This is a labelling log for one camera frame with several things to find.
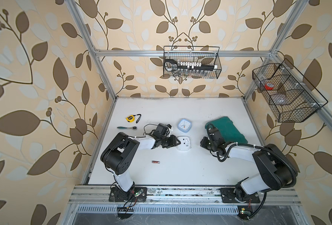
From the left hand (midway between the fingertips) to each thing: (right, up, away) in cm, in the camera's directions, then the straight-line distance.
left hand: (177, 141), depth 90 cm
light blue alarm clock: (+5, +10, +10) cm, 15 cm away
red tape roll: (+53, +35, -10) cm, 64 cm away
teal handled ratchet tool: (-31, +8, +10) cm, 34 cm away
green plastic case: (+36, +6, +6) cm, 37 cm away
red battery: (-14, -12, -4) cm, 19 cm away
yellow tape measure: (-35, +15, +15) cm, 40 cm away
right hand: (+16, -1, +4) cm, 16 cm away
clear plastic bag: (+52, +26, -18) cm, 61 cm away
